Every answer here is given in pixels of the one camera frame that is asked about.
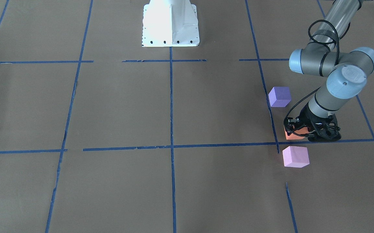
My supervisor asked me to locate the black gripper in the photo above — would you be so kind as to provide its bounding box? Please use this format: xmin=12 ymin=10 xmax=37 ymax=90
xmin=295 ymin=106 xmax=341 ymax=142

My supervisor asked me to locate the orange foam block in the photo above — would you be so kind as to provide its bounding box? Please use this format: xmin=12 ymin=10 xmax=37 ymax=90
xmin=284 ymin=129 xmax=305 ymax=140

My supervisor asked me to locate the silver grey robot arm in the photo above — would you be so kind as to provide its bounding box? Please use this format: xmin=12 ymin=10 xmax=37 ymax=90
xmin=283 ymin=0 xmax=374 ymax=142

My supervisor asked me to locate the pink foam block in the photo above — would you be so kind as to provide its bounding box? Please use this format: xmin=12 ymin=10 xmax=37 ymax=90
xmin=282 ymin=146 xmax=310 ymax=168

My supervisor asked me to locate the purple foam block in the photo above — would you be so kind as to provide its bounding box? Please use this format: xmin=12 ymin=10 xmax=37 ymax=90
xmin=268 ymin=86 xmax=292 ymax=107

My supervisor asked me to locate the brown paper mat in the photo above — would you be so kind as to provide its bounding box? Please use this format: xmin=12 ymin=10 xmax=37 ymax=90
xmin=0 ymin=0 xmax=374 ymax=233

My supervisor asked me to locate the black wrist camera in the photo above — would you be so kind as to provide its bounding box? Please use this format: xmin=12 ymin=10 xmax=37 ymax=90
xmin=283 ymin=117 xmax=303 ymax=132

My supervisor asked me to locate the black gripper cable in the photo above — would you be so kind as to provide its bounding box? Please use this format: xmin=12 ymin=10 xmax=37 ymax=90
xmin=283 ymin=19 xmax=340 ymax=137

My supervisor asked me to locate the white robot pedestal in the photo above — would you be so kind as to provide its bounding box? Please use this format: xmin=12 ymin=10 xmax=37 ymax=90
xmin=142 ymin=0 xmax=200 ymax=47

